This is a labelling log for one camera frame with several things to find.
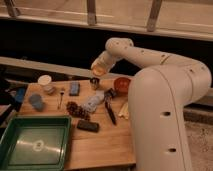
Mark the blue object at table edge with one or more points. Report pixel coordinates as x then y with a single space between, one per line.
20 93

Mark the green plastic tray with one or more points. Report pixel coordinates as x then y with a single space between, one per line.
35 144

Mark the yellow apple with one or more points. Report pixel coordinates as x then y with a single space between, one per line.
98 71

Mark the white paper cup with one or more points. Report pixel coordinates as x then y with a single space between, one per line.
45 81

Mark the pale yellow sticks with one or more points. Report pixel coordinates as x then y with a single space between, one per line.
124 111

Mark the orange bowl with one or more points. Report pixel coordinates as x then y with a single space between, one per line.
121 85

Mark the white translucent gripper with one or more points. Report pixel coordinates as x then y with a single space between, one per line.
105 61

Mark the dark brown block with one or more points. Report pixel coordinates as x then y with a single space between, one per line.
88 126

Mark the black handled brush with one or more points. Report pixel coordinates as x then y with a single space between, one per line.
108 96

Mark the small metal cup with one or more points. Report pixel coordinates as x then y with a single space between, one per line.
95 83

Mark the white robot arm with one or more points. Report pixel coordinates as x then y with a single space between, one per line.
157 94

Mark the brown pine cones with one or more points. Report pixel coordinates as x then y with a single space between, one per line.
77 111

